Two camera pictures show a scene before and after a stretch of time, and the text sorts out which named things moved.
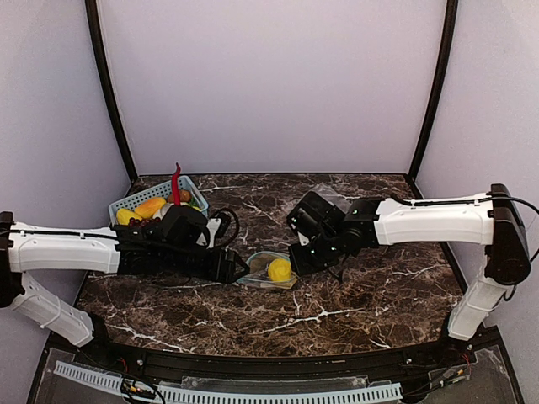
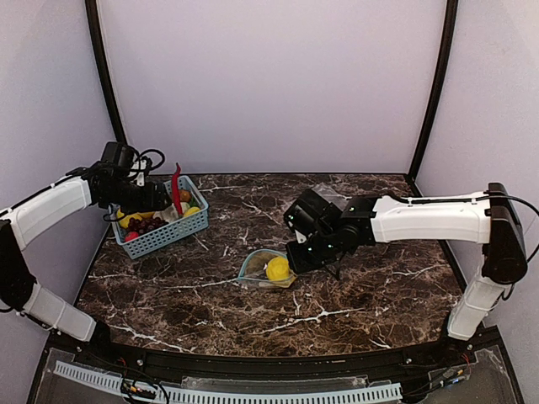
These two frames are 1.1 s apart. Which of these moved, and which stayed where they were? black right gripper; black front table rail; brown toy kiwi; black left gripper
Moved: black left gripper
Stayed: black front table rail; brown toy kiwi; black right gripper
